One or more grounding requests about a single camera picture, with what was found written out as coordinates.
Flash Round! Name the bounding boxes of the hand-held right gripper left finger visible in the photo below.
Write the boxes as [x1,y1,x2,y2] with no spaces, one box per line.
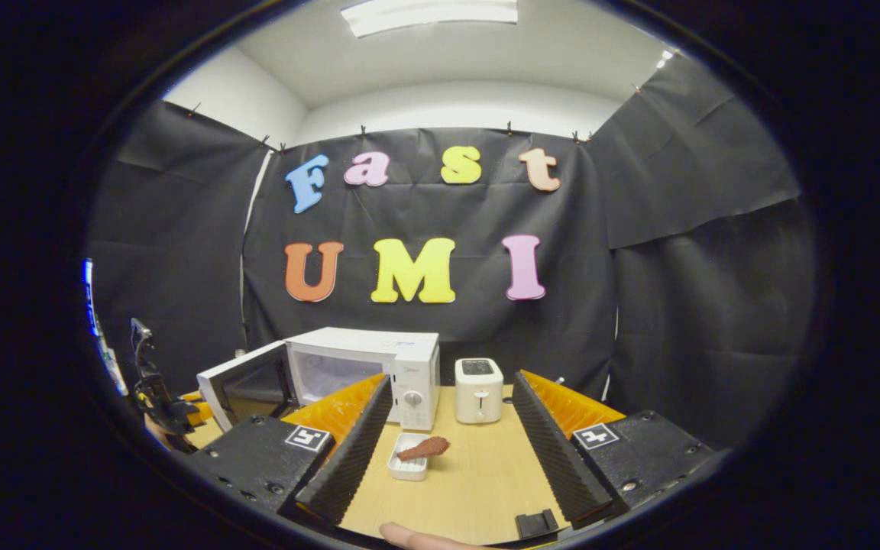
[179,374,395,532]

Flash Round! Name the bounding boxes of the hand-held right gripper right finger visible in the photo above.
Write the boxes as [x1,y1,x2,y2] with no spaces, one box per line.
[510,370,717,531]

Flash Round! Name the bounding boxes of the brown piece of meat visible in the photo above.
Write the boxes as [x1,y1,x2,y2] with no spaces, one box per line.
[396,437,450,461]

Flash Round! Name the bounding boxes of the white microwave oven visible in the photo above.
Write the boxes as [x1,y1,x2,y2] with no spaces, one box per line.
[197,327,441,432]

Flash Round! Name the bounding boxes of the small white tray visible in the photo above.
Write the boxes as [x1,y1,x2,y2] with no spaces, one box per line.
[388,433,432,482]

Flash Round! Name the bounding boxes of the white toaster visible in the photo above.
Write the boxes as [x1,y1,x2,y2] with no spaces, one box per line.
[455,357,503,425]

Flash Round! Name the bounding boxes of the black backdrop cloth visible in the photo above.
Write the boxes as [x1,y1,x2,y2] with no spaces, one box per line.
[87,53,819,451]

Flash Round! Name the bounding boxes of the long ceiling light panel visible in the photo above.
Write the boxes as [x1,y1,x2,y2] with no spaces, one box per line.
[341,0,519,37]

